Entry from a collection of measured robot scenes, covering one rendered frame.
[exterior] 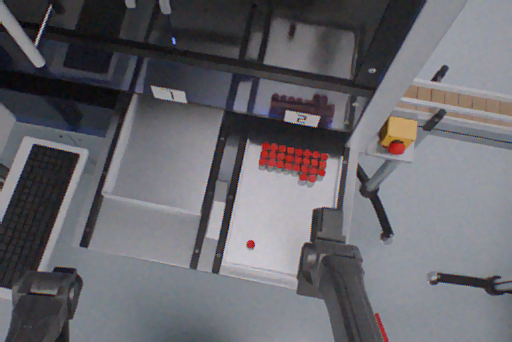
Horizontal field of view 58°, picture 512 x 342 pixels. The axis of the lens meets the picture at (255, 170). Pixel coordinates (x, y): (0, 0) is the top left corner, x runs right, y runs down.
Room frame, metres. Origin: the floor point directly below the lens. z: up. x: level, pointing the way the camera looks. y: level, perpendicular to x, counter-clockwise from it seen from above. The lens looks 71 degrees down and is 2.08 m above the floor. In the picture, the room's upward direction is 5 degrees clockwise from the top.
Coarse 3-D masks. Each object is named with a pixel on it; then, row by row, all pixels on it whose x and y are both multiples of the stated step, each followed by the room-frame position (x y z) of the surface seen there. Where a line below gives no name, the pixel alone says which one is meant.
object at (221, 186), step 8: (216, 184) 0.35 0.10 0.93; (224, 184) 0.35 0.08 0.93; (216, 192) 0.34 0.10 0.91; (224, 192) 0.34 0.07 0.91; (216, 200) 0.32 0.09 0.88; (224, 200) 0.32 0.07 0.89; (216, 208) 0.30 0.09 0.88; (216, 216) 0.28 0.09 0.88; (216, 224) 0.26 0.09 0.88; (208, 232) 0.23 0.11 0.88; (216, 232) 0.24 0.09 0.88
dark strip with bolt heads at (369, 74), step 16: (400, 0) 0.51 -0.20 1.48; (416, 0) 0.51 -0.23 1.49; (384, 16) 0.51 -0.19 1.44; (400, 16) 0.51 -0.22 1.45; (384, 32) 0.51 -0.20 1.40; (400, 32) 0.51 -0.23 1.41; (384, 48) 0.51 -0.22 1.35; (368, 64) 0.51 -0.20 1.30; (384, 64) 0.51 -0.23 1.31; (368, 80) 0.51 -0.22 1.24
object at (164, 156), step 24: (144, 96) 0.61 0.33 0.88; (144, 120) 0.53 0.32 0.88; (168, 120) 0.54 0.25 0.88; (192, 120) 0.55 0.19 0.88; (216, 120) 0.55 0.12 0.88; (120, 144) 0.45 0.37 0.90; (144, 144) 0.46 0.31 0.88; (168, 144) 0.47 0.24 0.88; (192, 144) 0.48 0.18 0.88; (216, 144) 0.47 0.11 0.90; (120, 168) 0.39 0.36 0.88; (144, 168) 0.39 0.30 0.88; (168, 168) 0.40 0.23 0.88; (192, 168) 0.41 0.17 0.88; (120, 192) 0.32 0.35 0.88; (144, 192) 0.33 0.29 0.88; (168, 192) 0.33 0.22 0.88; (192, 192) 0.34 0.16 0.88
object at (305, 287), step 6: (306, 246) 0.17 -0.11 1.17; (300, 270) 0.12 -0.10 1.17; (300, 276) 0.11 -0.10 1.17; (306, 276) 0.11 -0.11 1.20; (300, 282) 0.10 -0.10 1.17; (306, 282) 0.10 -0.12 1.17; (312, 282) 0.10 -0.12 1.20; (300, 288) 0.09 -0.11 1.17; (306, 288) 0.09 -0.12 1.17; (312, 288) 0.09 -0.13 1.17; (300, 294) 0.08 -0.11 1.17; (306, 294) 0.08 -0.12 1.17; (312, 294) 0.08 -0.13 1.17; (318, 294) 0.08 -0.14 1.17
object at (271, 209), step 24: (336, 168) 0.44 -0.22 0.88; (240, 192) 0.35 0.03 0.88; (264, 192) 0.36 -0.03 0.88; (288, 192) 0.36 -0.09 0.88; (312, 192) 0.37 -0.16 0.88; (336, 192) 0.36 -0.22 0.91; (240, 216) 0.28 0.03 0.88; (264, 216) 0.29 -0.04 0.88; (288, 216) 0.30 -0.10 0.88; (240, 240) 0.22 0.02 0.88; (264, 240) 0.23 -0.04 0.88; (288, 240) 0.23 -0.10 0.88; (240, 264) 0.16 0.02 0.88; (264, 264) 0.17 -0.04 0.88; (288, 264) 0.17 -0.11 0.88
